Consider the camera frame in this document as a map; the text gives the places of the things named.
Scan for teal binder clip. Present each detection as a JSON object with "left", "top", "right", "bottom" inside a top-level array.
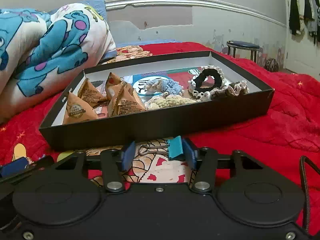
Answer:
[{"left": 137, "top": 136, "right": 185, "bottom": 161}]

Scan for brown pyramid snack packet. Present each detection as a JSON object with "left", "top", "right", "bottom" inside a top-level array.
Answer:
[
  {"left": 107, "top": 83, "right": 145, "bottom": 117},
  {"left": 105, "top": 72, "right": 127, "bottom": 100}
]

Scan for cream fluffy scrunchie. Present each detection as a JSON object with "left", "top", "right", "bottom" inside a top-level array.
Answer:
[{"left": 145, "top": 95, "right": 197, "bottom": 110}]

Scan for black shallow cardboard box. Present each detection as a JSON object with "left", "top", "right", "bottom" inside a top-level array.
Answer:
[{"left": 39, "top": 51, "right": 274, "bottom": 151}]

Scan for black and white scrunchie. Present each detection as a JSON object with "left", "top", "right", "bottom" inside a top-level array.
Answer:
[{"left": 188, "top": 65, "right": 226, "bottom": 101}]

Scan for light blue fluffy scrunchie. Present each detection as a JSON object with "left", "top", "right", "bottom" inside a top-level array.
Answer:
[{"left": 144, "top": 77, "right": 184, "bottom": 96}]

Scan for white lace scrunchie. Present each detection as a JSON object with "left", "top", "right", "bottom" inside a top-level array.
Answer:
[{"left": 210, "top": 80, "right": 249, "bottom": 100}]

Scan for Chinese history textbook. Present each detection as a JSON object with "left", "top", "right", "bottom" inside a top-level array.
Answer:
[{"left": 105, "top": 72, "right": 212, "bottom": 118}]

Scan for red printed bed quilt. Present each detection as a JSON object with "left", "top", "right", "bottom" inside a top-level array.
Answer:
[{"left": 0, "top": 41, "right": 320, "bottom": 235}]

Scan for cartoon monster fleece blanket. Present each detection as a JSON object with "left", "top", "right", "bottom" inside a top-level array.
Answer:
[{"left": 1, "top": 3, "right": 116, "bottom": 122}]

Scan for round blue stool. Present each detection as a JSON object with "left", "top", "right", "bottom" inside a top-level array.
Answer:
[{"left": 226, "top": 40, "right": 260, "bottom": 62}]

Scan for dark patterned ball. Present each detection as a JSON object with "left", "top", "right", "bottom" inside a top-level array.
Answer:
[{"left": 264, "top": 58, "right": 279, "bottom": 73}]

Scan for white door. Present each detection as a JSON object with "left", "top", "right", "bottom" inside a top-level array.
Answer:
[{"left": 286, "top": 0, "right": 319, "bottom": 80}]

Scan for blue pillow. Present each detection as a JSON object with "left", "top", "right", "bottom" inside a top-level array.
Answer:
[{"left": 46, "top": 0, "right": 107, "bottom": 22}]

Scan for hanging dark clothes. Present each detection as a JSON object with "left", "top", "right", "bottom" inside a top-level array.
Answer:
[{"left": 289, "top": 0, "right": 319, "bottom": 46}]

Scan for black cable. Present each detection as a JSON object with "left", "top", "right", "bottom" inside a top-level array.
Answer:
[{"left": 299, "top": 155, "right": 320, "bottom": 233}]

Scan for silver bed headboard rail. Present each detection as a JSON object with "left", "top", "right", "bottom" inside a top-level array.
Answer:
[{"left": 105, "top": 0, "right": 286, "bottom": 28}]

